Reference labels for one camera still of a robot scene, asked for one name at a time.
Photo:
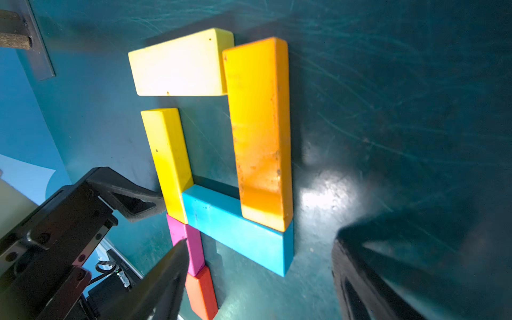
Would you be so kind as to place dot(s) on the long yellow block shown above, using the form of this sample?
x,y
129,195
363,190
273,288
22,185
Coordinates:
x,y
168,148

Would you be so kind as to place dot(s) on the magenta block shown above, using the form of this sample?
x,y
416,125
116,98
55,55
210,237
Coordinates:
x,y
192,236

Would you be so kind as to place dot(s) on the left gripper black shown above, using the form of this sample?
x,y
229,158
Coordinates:
x,y
42,274

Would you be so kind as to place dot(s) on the red block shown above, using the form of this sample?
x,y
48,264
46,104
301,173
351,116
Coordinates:
x,y
201,293

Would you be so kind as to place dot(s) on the dark tree base plate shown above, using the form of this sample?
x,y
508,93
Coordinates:
x,y
38,56

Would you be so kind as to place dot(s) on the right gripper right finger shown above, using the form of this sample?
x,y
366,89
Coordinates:
x,y
362,294

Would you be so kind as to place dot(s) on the teal block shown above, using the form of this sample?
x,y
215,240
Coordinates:
x,y
219,216

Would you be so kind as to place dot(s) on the short yellow block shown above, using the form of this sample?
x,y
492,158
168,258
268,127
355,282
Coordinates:
x,y
191,65

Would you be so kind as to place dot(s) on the orange block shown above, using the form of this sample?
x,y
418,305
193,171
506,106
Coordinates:
x,y
257,79

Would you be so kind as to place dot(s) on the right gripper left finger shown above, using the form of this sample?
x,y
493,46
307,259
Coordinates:
x,y
159,294

